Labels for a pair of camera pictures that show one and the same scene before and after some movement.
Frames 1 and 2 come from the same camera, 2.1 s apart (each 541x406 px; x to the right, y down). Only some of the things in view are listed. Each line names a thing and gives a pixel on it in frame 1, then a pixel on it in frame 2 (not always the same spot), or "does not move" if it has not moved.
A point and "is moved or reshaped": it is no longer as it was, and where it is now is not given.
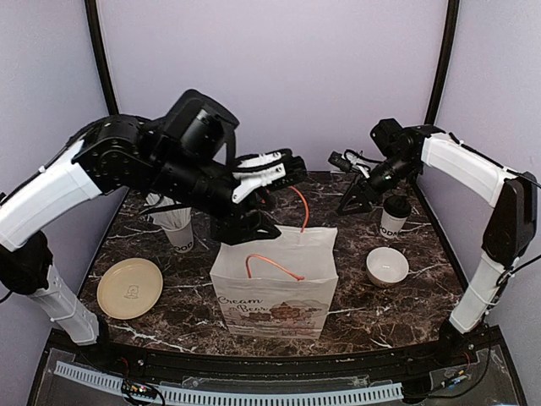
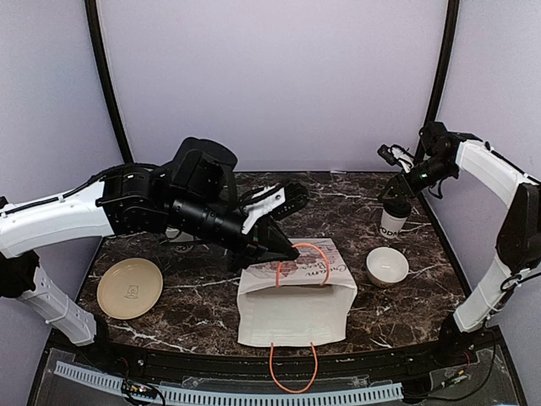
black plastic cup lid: x=397 y=205 does not move
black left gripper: x=234 y=229 to x=267 y=241
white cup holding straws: x=183 y=239 does not move
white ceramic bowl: x=386 y=266 does not move
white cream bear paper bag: x=281 y=286 is moved or reshaped
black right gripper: x=365 y=192 to x=400 y=189
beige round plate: x=129 y=288 does not move
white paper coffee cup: x=390 y=226 does not move
